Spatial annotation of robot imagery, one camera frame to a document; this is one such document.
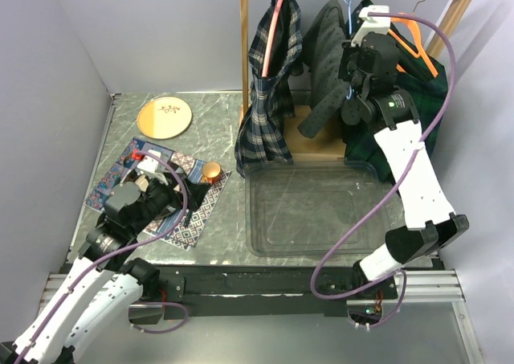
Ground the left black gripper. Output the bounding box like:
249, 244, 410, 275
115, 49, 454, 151
129, 170, 210, 235

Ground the light blue wire hanger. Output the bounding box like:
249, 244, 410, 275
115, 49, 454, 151
335, 0, 358, 100

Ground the dark grey dotted skirt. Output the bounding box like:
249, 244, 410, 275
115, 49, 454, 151
298, 0, 349, 140

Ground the green navy plaid skirt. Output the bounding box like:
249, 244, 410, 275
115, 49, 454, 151
342, 43, 448, 183

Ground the orange plastic hanger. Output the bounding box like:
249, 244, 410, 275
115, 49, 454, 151
389, 17, 439, 78

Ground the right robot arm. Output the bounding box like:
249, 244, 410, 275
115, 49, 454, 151
340, 32, 469, 299

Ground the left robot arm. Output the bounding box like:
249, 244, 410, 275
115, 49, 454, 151
1, 174, 210, 363

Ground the navy beige plaid skirt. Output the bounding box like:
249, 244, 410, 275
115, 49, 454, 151
235, 0, 304, 177

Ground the pink hanger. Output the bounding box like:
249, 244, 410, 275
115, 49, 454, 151
261, 0, 290, 78

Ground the dark green pen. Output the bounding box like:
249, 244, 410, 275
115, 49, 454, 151
183, 210, 194, 227

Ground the blue patterned placemat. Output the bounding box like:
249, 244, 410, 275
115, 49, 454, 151
85, 137, 231, 251

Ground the beige round plate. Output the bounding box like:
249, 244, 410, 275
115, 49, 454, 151
137, 96, 193, 140

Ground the wooden clothes rack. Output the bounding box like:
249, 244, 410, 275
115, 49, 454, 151
238, 0, 482, 163

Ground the clear plastic bin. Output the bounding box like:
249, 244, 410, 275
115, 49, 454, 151
245, 160, 385, 258

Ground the copper cup with handle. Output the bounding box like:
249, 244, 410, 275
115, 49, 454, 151
201, 161, 222, 185

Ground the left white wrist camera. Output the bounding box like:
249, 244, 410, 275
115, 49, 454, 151
127, 149, 170, 190

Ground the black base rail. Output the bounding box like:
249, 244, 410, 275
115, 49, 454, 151
128, 264, 402, 327

